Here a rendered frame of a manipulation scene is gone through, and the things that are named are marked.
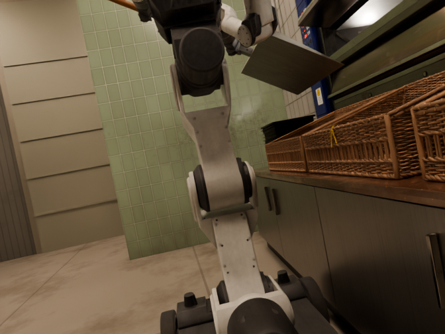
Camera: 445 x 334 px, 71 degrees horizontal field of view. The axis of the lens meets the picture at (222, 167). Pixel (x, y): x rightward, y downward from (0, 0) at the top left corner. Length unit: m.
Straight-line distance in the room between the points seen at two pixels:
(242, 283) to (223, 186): 0.28
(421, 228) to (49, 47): 4.31
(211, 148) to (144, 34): 2.15
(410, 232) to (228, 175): 0.45
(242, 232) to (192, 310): 0.38
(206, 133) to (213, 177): 0.14
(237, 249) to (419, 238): 0.46
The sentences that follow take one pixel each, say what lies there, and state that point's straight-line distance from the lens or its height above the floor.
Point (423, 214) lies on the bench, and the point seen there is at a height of 0.53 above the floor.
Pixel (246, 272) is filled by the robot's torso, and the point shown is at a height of 0.38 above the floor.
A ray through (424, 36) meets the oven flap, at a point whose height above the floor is 1.01.
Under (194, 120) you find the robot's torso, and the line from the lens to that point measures 0.95.
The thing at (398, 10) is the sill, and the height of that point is 1.16.
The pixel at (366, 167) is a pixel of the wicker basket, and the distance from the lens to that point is 0.91.
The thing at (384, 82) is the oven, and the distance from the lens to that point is 1.66.
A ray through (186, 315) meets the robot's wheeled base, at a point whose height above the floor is 0.20.
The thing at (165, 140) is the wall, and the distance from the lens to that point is 2.76.
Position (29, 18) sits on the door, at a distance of 4.73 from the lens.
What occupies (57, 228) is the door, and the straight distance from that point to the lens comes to 4.33.
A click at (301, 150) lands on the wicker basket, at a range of 1.33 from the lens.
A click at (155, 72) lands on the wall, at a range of 2.87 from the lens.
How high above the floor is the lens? 0.71
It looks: 2 degrees down
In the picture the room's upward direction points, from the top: 11 degrees counter-clockwise
